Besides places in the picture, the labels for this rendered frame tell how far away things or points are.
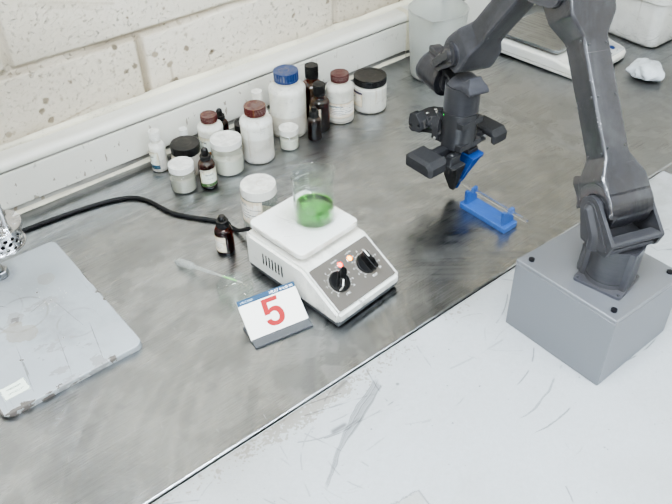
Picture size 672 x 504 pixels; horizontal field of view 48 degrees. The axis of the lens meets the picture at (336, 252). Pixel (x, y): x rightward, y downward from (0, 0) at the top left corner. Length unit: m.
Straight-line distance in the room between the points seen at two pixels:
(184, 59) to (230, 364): 0.65
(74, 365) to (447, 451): 0.51
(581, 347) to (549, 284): 0.09
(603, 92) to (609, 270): 0.22
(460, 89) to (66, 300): 0.67
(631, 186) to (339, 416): 0.46
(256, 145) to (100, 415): 0.60
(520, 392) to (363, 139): 0.65
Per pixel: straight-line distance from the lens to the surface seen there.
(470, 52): 1.16
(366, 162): 1.42
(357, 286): 1.10
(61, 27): 1.36
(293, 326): 1.09
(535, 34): 1.84
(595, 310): 1.00
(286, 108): 1.46
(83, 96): 1.42
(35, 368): 1.11
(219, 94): 1.50
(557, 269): 1.04
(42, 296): 1.21
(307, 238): 1.10
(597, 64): 0.99
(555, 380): 1.06
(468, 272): 1.19
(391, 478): 0.94
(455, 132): 1.25
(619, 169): 0.98
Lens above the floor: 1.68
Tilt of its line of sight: 40 degrees down
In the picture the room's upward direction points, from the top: 1 degrees counter-clockwise
